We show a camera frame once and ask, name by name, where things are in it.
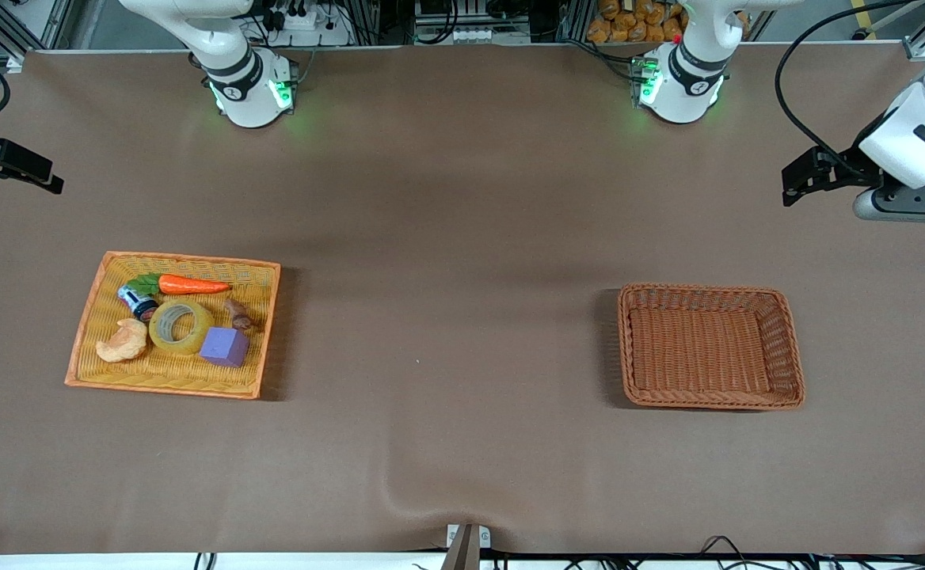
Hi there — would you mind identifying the bag of orange bread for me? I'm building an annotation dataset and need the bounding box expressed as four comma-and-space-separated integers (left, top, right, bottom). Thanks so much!
587, 0, 689, 44

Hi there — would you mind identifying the brown woven basket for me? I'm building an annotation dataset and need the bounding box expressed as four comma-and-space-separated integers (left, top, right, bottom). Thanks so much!
618, 283, 806, 411

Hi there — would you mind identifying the small blue white can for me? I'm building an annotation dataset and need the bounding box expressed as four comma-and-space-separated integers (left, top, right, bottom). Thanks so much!
117, 285, 161, 322

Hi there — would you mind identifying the toy croissant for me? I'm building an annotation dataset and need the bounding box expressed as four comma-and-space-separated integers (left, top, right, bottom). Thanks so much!
95, 318, 149, 363

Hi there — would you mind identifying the yellow tape roll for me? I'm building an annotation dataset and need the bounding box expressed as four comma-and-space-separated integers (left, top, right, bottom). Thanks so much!
148, 298, 215, 356

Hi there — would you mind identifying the orange toy carrot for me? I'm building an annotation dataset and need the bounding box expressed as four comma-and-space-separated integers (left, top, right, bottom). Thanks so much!
127, 272, 234, 297

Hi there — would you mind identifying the metal table clamp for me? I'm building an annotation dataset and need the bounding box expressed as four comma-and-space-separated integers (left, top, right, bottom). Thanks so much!
445, 522, 493, 570

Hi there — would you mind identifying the white power strip with plugs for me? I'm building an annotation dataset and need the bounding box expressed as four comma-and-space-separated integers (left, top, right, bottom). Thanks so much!
261, 0, 352, 47

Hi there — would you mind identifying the purple foam cube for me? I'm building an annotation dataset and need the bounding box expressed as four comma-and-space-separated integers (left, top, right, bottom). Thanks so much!
199, 326, 250, 369

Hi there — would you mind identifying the yellow woven tray orange rim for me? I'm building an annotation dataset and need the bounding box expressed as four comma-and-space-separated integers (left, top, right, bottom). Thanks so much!
64, 251, 282, 400

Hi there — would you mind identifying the brown table cloth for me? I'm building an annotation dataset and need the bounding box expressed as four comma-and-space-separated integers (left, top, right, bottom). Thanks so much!
0, 41, 925, 555

